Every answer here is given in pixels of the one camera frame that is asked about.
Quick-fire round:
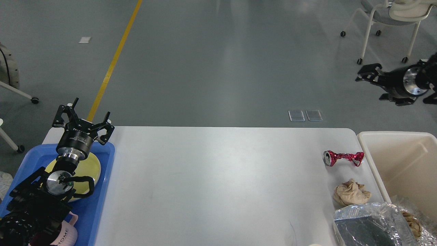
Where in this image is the blue plastic tray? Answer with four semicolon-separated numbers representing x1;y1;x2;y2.
0;142;115;246

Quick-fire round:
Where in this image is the pink mug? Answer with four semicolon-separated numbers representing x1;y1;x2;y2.
28;212;79;246

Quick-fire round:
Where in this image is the beige plastic bin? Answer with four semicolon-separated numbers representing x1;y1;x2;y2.
357;131;437;222

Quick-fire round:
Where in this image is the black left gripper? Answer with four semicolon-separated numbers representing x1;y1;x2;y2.
53;98;115;161

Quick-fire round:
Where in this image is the yellow plastic plate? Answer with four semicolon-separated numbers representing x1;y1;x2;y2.
44;153;101;203

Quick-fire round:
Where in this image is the brown paper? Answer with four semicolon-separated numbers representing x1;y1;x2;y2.
401;211;422;239
333;178;372;207

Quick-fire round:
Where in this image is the aluminium foil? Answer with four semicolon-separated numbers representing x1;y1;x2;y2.
390;195;437;246

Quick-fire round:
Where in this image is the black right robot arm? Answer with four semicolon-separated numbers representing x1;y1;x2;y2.
355;54;437;106

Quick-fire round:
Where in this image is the left background chair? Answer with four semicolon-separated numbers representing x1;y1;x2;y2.
0;43;39;153

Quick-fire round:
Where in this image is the left floor outlet plate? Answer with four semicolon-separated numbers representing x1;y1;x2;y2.
288;110;306;122

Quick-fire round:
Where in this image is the crushed red can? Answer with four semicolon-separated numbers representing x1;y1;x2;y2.
322;150;365;167

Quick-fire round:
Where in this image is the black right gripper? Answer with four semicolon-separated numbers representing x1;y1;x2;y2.
355;63;429;106

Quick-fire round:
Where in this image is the right floor outlet plate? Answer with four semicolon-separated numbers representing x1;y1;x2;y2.
306;110;323;121

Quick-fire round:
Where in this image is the clear plastic wrap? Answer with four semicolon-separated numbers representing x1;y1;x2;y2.
333;202;418;246

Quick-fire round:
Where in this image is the floor outlet plate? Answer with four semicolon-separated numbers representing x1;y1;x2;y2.
306;110;323;121
288;110;306;122

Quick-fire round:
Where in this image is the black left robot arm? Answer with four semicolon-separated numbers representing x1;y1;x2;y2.
1;98;115;246

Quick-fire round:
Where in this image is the white office chair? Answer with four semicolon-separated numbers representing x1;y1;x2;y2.
340;0;436;65

